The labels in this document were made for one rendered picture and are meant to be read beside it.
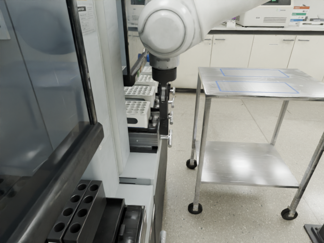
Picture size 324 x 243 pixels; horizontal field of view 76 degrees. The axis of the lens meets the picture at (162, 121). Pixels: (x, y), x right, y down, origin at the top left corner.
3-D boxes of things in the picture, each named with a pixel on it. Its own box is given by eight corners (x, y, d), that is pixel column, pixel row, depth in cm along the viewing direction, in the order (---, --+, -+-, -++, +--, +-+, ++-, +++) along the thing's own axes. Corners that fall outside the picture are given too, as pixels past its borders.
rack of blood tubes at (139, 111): (59, 128, 70) (54, 111, 67) (72, 114, 78) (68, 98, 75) (147, 131, 68) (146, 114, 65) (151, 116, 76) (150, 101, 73)
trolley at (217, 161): (187, 215, 132) (198, 93, 91) (185, 166, 171) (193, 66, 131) (297, 222, 127) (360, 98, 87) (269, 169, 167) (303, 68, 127)
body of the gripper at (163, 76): (153, 62, 66) (154, 90, 70) (149, 70, 58) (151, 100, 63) (177, 62, 65) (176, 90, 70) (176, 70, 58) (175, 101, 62)
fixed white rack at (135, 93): (78, 107, 83) (75, 93, 80) (88, 98, 92) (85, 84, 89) (153, 110, 81) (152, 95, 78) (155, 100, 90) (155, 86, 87)
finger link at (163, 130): (168, 116, 70) (168, 117, 69) (168, 133, 74) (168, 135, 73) (159, 115, 70) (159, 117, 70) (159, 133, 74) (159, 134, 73)
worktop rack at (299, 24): (298, 27, 265) (300, 21, 262) (296, 26, 273) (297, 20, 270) (325, 27, 259) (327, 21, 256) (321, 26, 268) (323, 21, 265)
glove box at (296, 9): (290, 12, 283) (292, 4, 278) (286, 12, 294) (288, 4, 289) (308, 12, 281) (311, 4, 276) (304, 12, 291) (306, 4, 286)
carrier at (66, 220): (87, 200, 42) (81, 178, 39) (96, 201, 42) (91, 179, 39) (55, 263, 32) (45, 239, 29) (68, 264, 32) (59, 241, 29)
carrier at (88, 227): (97, 201, 42) (92, 179, 39) (107, 201, 42) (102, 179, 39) (71, 263, 32) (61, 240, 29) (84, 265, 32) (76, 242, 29)
